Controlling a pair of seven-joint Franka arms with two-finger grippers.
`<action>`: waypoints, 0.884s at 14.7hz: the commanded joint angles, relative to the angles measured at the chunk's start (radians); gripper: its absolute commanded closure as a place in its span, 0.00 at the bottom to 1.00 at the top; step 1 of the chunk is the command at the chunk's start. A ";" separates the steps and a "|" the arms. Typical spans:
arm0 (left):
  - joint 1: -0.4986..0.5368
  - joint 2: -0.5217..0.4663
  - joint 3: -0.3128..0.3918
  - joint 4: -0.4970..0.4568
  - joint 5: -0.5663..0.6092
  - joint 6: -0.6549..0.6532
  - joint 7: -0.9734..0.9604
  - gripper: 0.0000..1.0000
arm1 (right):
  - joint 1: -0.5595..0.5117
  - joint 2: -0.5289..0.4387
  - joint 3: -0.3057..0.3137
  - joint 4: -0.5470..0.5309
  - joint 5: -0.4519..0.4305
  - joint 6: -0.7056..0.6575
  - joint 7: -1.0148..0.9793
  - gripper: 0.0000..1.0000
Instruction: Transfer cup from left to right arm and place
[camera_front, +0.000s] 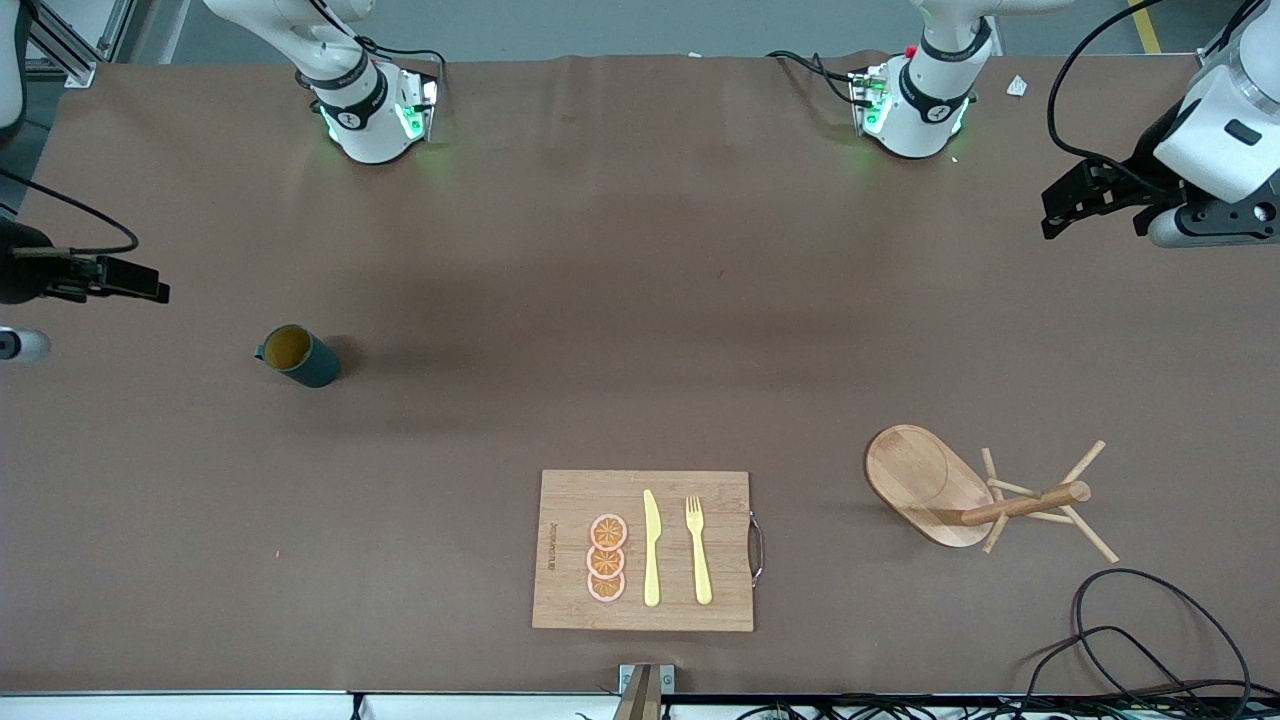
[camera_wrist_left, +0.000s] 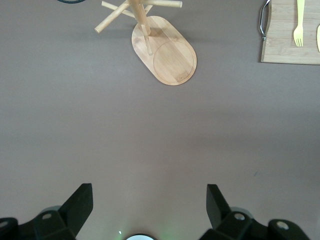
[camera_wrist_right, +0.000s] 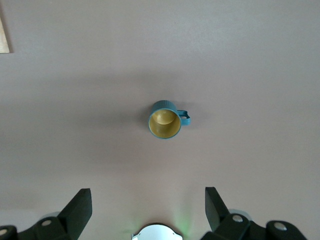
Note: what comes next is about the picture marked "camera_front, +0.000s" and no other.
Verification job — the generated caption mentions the black looped cable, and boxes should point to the black looped cable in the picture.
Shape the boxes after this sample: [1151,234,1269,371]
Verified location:
[1072,567,1253,701]
[1020,625,1216,720]

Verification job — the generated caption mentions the metal table edge bracket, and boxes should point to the metal table edge bracket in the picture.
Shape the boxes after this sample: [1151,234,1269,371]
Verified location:
[612,663,676,720]

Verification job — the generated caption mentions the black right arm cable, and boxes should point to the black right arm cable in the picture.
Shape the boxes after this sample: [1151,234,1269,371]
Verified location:
[0,168,140,258]

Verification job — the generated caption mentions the dark teal cup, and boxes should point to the dark teal cup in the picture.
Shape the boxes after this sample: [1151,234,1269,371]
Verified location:
[253,324,342,389]

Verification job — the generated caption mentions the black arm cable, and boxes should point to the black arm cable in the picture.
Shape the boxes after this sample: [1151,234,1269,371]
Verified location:
[0,168,140,258]
[1046,0,1173,193]

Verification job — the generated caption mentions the wooden mug tree stand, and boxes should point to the wooden mug tree stand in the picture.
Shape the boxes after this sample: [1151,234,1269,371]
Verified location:
[866,424,1120,564]

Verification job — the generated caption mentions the white table edge rail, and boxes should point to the white table edge rail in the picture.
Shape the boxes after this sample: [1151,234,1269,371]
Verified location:
[0,688,1280,720]

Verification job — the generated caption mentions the yellow plastic knife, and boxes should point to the yellow plastic knife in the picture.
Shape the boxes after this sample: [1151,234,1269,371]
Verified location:
[642,489,663,608]

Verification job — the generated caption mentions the aluminium frame profile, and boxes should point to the aluminium frame profile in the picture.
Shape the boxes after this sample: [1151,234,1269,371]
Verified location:
[25,0,136,89]

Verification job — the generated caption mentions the black left base cable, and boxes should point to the black left base cable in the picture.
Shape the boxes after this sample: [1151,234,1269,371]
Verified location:
[767,49,863,106]

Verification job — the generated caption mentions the black cable tangle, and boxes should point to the black cable tangle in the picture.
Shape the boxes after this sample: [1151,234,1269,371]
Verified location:
[735,695,1280,720]

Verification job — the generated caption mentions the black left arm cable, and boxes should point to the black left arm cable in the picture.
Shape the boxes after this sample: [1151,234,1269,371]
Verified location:
[1046,0,1173,193]

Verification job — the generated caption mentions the black right base cable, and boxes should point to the black right base cable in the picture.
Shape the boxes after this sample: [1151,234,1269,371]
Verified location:
[356,36,448,91]

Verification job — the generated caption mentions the yellow plastic fork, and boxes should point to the yellow plastic fork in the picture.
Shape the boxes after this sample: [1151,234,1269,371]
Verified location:
[685,495,714,606]

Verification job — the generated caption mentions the black base cable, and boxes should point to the black base cable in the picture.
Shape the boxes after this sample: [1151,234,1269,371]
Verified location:
[356,36,448,91]
[767,49,863,106]

